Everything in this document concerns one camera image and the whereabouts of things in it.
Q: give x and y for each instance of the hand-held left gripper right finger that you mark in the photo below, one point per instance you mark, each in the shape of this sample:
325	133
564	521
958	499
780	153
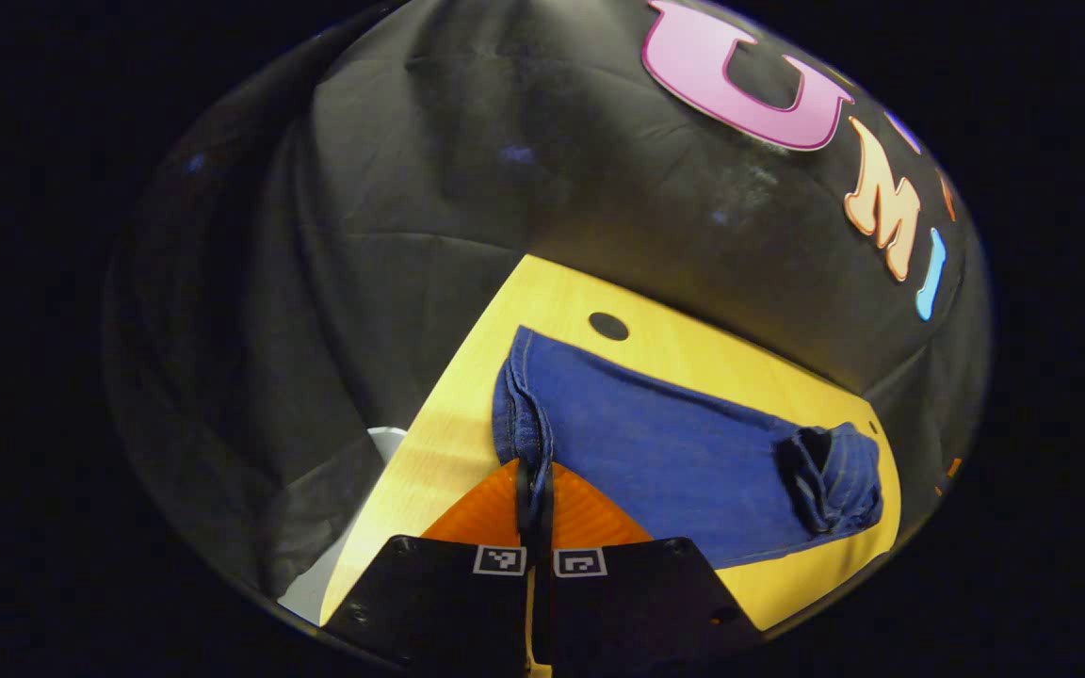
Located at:
637	593

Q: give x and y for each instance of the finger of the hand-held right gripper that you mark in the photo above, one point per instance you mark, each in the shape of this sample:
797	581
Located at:
953	466

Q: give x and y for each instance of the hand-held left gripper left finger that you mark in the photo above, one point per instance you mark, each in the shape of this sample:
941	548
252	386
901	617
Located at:
448	593

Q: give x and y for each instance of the blue denim jeans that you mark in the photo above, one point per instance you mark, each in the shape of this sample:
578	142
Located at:
674	452

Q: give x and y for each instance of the black backdrop cloth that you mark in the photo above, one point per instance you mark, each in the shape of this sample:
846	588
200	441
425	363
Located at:
411	188

